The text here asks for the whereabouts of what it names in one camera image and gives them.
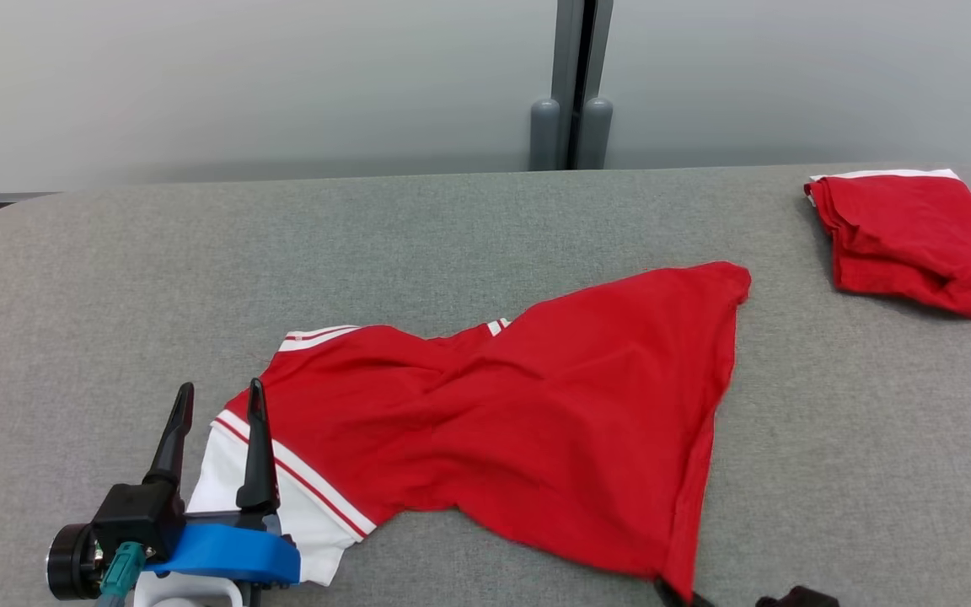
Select grey vertical partition post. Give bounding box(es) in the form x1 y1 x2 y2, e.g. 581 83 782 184
551 0 614 169

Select grey rounded post cap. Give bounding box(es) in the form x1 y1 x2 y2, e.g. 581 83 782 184
580 97 614 172
530 97 562 172

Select red white numbered jersey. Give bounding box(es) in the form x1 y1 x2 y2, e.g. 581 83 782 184
186 261 752 604

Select red shorts with white trim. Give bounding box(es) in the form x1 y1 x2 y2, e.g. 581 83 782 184
804 169 971 331

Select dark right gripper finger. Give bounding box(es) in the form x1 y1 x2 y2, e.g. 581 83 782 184
652 577 714 607

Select left cable with teal plug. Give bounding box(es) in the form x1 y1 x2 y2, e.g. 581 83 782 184
94 542 148 607

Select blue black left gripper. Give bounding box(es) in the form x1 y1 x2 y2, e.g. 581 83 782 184
46 378 303 607

